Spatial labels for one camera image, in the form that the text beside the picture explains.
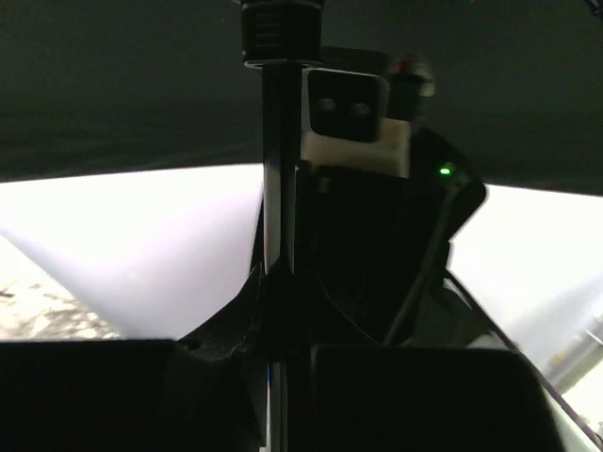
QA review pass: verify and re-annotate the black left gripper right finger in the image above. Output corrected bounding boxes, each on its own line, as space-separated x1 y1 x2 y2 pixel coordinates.
294 275 592 451

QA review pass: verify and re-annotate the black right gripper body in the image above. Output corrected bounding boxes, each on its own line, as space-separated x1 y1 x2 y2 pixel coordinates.
300 126 486 347

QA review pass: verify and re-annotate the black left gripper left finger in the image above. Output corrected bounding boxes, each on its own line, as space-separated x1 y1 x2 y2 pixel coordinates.
1 270 267 451

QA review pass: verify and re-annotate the pink folding umbrella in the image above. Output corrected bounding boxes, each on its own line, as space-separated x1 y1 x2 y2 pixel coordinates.
1 1 602 451

